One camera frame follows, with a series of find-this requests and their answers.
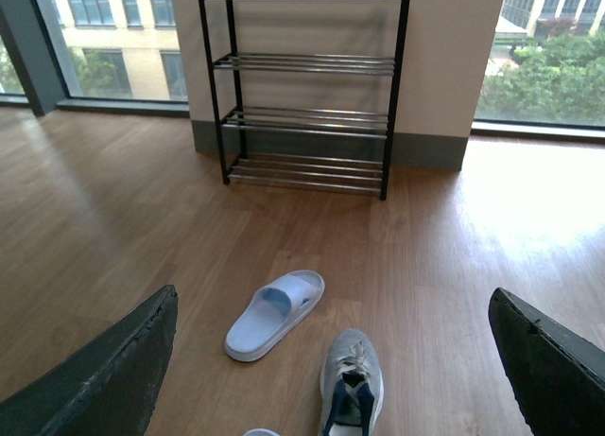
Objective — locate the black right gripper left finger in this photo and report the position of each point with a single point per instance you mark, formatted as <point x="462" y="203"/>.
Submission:
<point x="110" y="386"/>

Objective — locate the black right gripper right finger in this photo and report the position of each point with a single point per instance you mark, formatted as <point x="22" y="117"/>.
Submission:
<point x="557" y="377"/>

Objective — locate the light blue slipper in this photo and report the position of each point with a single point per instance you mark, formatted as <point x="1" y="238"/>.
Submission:
<point x="274" y="310"/>
<point x="260" y="432"/>

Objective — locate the grey sneaker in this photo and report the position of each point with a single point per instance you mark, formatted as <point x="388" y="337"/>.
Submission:
<point x="351" y="386"/>

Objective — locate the black metal shoe rack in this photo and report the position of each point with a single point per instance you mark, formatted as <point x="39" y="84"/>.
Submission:
<point x="234" y="120"/>

